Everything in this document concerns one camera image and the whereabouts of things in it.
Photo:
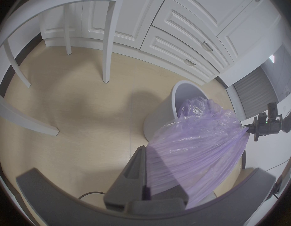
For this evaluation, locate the grey and white chair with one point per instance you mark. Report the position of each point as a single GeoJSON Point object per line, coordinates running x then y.
{"type": "Point", "coordinates": [107, 55]}

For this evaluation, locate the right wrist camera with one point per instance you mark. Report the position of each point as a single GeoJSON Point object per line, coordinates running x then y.
{"type": "Point", "coordinates": [262, 116]}

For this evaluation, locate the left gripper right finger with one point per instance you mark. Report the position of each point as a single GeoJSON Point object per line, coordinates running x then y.
{"type": "Point", "coordinates": [159, 206]}

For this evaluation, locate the grey ribbed panel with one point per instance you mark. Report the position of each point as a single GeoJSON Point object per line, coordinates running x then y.
{"type": "Point", "coordinates": [254, 90]}

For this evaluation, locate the white wardrobe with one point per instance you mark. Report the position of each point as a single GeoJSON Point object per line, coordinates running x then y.
{"type": "Point", "coordinates": [183, 32]}

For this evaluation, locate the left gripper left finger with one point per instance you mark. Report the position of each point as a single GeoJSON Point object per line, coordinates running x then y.
{"type": "Point", "coordinates": [114, 192]}

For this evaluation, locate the white trash bin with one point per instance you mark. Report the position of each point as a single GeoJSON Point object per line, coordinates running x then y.
{"type": "Point", "coordinates": [159, 116]}

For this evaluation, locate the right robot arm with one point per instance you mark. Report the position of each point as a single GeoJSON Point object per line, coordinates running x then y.
{"type": "Point", "coordinates": [289, 123]}

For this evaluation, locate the purple plastic bag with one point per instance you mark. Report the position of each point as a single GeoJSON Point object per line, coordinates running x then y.
{"type": "Point", "coordinates": [195, 149]}

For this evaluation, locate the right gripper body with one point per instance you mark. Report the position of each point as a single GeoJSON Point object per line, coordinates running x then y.
{"type": "Point", "coordinates": [268, 129]}

